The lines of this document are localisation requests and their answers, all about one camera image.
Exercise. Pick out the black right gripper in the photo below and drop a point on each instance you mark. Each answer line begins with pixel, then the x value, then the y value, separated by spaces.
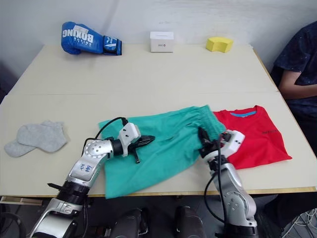
pixel 210 148

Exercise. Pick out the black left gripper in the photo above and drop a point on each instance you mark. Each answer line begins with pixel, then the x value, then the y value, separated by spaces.
pixel 135 146

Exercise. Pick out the green shorts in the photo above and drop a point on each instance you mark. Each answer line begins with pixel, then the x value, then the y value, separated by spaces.
pixel 153 153

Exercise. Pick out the grey ankle sock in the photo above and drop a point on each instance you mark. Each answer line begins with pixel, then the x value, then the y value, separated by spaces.
pixel 15 150
pixel 42 136

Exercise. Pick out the bystander bare forearm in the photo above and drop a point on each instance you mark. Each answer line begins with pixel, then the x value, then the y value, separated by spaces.
pixel 294 86

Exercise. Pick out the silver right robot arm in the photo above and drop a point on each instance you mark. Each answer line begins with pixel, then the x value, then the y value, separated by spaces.
pixel 237 198

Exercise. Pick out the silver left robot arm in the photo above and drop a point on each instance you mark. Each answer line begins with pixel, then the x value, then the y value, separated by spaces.
pixel 84 168

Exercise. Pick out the red t-shirt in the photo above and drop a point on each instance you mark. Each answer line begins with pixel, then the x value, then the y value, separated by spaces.
pixel 260 138

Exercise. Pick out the bystander in navy t-shirt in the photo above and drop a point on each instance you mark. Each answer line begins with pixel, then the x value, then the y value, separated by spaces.
pixel 302 49

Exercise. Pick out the dark rounded shape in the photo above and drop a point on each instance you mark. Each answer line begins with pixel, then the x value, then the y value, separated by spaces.
pixel 132 223

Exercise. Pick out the yellow foam block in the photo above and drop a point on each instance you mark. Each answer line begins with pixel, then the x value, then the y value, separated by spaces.
pixel 219 45

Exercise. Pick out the small white cardboard box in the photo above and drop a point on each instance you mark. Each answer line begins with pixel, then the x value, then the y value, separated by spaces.
pixel 161 42

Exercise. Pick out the blue boxing glove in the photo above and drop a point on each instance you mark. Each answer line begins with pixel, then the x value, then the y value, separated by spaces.
pixel 81 39

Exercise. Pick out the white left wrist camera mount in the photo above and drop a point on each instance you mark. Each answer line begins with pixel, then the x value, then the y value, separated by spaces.
pixel 128 131

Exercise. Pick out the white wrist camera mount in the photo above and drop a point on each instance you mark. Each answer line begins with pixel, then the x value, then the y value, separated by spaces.
pixel 128 131
pixel 235 146

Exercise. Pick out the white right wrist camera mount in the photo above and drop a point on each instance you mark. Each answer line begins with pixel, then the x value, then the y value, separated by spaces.
pixel 235 146

